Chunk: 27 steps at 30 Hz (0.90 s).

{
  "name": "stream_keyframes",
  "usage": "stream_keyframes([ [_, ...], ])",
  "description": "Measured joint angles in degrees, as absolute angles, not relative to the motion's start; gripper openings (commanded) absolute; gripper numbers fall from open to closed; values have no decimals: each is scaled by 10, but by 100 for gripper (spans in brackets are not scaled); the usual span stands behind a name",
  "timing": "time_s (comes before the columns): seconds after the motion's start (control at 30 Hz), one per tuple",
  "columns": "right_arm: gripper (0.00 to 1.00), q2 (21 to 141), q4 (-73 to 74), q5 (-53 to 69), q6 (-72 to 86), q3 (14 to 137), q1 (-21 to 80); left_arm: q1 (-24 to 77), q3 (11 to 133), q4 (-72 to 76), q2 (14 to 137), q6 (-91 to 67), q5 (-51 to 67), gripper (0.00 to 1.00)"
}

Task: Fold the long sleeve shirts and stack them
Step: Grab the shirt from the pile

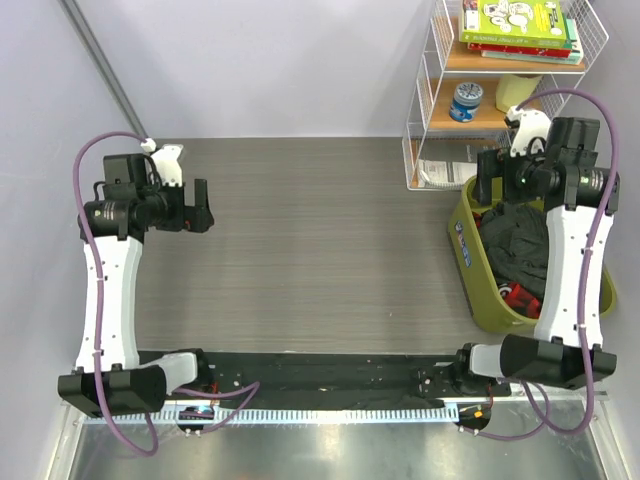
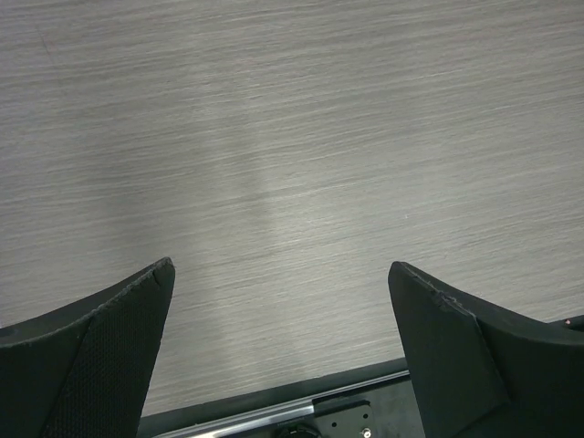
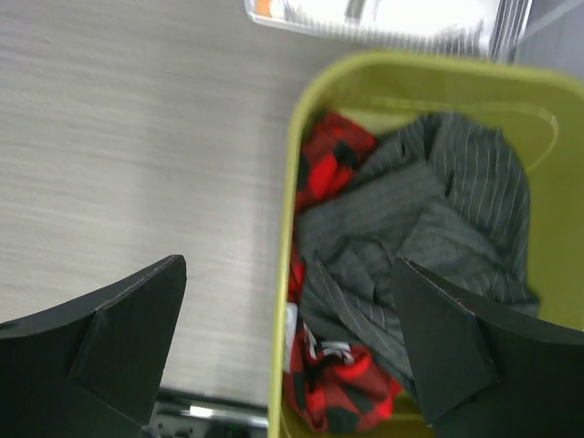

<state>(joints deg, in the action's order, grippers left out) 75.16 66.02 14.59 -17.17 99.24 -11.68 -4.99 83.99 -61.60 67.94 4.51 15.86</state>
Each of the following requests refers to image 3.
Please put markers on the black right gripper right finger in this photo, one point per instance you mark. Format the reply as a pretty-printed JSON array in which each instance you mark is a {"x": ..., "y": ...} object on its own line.
[{"x": 481, "y": 369}]

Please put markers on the red black plaid shirt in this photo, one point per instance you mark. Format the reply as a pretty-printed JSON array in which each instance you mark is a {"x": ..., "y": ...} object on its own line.
[{"x": 335, "y": 387}]

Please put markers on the white wire shelf rack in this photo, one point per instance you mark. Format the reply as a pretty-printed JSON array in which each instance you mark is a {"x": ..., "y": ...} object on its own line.
[{"x": 482, "y": 29}]

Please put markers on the grey pinstriped long sleeve shirt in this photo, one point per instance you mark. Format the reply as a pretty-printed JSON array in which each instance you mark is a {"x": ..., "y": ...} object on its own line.
[{"x": 445, "y": 192}]

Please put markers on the olive green plastic bin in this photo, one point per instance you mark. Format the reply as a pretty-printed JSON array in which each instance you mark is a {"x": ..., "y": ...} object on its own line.
[{"x": 541, "y": 113}]

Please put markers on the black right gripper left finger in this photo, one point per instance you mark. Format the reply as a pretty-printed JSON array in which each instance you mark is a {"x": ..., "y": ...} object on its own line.
[{"x": 92, "y": 366}]

